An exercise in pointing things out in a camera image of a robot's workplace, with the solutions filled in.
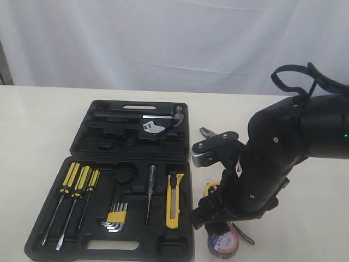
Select black electrical tape roll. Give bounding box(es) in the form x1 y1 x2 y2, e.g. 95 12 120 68
207 223 239 259

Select voltage tester screwdriver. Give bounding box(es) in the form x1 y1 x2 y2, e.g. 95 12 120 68
145 165 157 224

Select small yellow black screwdriver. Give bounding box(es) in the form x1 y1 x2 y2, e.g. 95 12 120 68
77 170 100 231

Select large yellow black screwdriver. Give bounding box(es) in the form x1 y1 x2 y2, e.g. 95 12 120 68
41 162 80 246

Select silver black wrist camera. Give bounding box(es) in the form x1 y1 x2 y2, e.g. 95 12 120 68
191 131 244 168

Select silver adjustable wrench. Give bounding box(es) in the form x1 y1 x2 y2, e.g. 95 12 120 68
143 121 166 135

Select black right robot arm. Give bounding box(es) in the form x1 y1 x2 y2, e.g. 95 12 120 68
190 94 348 229

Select hex key set yellow holder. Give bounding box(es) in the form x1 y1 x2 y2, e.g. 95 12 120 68
101 202 128 233

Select yellow tape measure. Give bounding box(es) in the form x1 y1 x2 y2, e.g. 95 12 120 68
203 181 220 197

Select medium yellow black screwdriver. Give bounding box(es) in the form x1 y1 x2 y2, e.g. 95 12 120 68
56 165 92 251

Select yellow utility knife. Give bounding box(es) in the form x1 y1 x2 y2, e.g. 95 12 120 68
166 173 184 230

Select steel claw hammer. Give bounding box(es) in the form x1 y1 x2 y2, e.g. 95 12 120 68
93 106 185 127

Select orange black combination pliers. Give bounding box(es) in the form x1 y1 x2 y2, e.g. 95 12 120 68
199 127 217 141

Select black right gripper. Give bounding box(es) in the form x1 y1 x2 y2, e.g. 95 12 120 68
190 188 262 230

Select white backdrop curtain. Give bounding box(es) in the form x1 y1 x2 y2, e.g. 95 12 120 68
1 1 348 94

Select black plastic tool case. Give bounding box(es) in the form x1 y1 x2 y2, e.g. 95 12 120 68
24 100 194 261

